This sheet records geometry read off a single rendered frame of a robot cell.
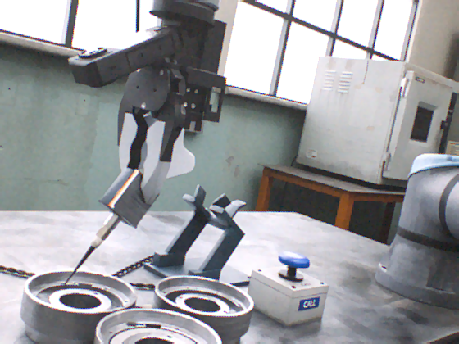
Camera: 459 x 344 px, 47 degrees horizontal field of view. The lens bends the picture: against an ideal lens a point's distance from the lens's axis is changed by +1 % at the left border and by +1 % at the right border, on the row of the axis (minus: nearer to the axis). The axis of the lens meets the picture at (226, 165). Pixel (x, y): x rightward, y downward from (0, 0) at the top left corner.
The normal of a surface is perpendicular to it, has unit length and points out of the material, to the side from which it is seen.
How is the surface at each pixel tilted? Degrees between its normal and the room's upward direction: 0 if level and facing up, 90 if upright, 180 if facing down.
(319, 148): 90
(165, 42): 90
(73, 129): 90
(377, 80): 90
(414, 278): 73
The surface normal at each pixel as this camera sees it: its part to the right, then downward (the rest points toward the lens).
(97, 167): 0.67, 0.21
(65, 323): 0.03, 0.11
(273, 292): -0.72, -0.07
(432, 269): -0.21, -0.25
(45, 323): -0.30, 0.04
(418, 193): -0.93, -0.14
